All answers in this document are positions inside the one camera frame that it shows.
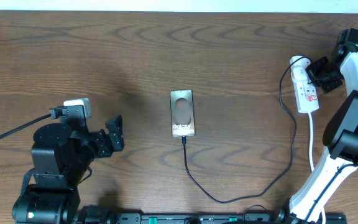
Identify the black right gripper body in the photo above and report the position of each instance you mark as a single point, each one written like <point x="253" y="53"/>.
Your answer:
<point x="325" y="74"/>

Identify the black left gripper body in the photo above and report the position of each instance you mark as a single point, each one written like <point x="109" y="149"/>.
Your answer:
<point x="101" y="144"/>

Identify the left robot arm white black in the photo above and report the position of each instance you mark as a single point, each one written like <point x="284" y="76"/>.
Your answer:
<point x="62" y="153"/>

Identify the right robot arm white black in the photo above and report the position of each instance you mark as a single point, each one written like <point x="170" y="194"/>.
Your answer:
<point x="340" y="138"/>

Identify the white power strip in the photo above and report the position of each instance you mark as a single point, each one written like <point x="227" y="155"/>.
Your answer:
<point x="305" y="92"/>

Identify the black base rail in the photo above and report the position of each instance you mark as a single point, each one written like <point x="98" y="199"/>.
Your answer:
<point x="95" y="214"/>

